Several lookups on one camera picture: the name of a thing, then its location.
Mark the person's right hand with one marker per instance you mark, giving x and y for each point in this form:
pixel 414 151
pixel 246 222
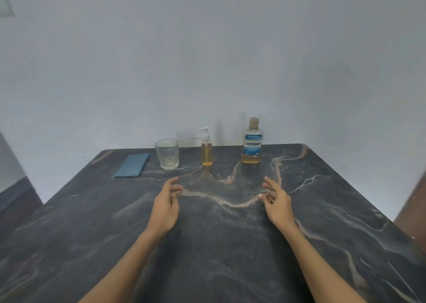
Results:
pixel 279 206

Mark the person's left hand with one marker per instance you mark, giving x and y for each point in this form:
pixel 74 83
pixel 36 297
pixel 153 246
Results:
pixel 164 209

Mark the person's right forearm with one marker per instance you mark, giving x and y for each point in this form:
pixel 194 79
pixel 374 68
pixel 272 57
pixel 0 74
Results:
pixel 319 266

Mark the person's left forearm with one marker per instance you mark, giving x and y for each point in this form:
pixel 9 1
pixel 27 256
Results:
pixel 124 266

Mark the folded blue cloth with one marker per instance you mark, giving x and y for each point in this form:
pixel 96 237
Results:
pixel 131 165

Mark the clear drinking glass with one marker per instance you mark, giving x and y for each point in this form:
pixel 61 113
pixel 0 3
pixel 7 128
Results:
pixel 167 153

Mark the amber mouthwash bottle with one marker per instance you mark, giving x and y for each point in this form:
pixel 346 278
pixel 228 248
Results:
pixel 252 143

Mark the amber pump soap bottle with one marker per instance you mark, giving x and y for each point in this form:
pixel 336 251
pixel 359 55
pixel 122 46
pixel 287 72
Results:
pixel 207 149

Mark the brown wooden door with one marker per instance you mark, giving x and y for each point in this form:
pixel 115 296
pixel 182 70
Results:
pixel 412 209

